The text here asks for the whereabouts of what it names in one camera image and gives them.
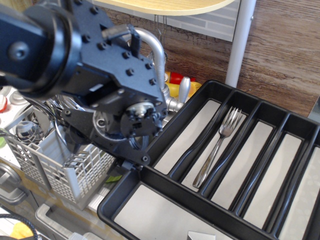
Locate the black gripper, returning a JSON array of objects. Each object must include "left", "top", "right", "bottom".
[{"left": 61, "top": 97, "right": 167, "bottom": 177}]

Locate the silver fork carried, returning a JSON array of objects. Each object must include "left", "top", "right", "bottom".
[{"left": 62, "top": 151, "right": 89, "bottom": 168}]

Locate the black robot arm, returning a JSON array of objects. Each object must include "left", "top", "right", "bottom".
[{"left": 0, "top": 0, "right": 167, "bottom": 167}]

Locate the grey plastic cutlery basket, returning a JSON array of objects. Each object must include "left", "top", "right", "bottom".
[{"left": 3, "top": 104, "right": 118, "bottom": 211}]

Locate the black cutlery tray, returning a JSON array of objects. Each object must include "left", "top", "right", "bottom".
[{"left": 97, "top": 81, "right": 320, "bottom": 240}]

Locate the silver fork in tray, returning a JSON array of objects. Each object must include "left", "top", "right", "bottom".
[{"left": 192, "top": 107, "right": 242, "bottom": 189}]

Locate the green leaf toy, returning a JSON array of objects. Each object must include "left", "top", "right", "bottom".
[{"left": 105, "top": 175, "right": 123, "bottom": 184}]

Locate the silver toy faucet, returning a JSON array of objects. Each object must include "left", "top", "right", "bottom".
[{"left": 135, "top": 28, "right": 191, "bottom": 113}]

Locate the silver spoon front left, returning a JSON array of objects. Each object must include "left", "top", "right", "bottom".
[{"left": 15, "top": 121, "right": 45, "bottom": 145}]

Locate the red yellow toy bottle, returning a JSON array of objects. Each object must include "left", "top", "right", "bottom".
[{"left": 164, "top": 71, "right": 196, "bottom": 85}]

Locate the grey oven door handle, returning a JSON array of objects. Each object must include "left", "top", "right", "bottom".
[{"left": 35, "top": 204, "right": 73, "bottom": 240}]

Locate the black cable bottom left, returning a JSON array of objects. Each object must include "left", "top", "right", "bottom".
[{"left": 0, "top": 213, "right": 41, "bottom": 240}]

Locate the hanging wire utensil handle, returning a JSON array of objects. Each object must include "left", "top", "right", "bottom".
[{"left": 153, "top": 15, "right": 167, "bottom": 47}]

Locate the white shelf post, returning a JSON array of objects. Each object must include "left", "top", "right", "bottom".
[{"left": 225, "top": 0, "right": 257, "bottom": 88}]

